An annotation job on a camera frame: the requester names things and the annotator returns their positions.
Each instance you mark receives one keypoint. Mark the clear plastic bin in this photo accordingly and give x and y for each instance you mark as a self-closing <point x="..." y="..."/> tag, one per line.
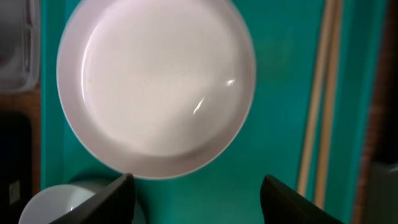
<point x="20" y="45"/>

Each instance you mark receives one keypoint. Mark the teal plastic tray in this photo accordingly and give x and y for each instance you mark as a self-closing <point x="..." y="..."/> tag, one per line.
<point x="270" y="142"/>

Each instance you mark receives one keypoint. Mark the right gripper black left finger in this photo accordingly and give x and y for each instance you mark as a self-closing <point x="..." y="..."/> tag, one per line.
<point x="114" y="204"/>

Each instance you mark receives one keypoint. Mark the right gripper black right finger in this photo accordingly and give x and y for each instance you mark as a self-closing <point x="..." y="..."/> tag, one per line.
<point x="281" y="204"/>

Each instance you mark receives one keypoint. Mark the black tray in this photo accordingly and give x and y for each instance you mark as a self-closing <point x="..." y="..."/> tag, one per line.
<point x="16" y="165"/>

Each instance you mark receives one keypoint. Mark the pink plate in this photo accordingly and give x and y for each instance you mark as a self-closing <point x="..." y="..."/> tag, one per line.
<point x="157" y="89"/>

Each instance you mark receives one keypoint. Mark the grey bowl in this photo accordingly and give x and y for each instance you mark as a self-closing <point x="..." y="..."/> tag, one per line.
<point x="54" y="202"/>

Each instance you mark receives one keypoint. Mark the wooden chopstick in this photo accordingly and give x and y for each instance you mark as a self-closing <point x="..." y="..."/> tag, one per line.
<point x="316" y="93"/>
<point x="328" y="107"/>

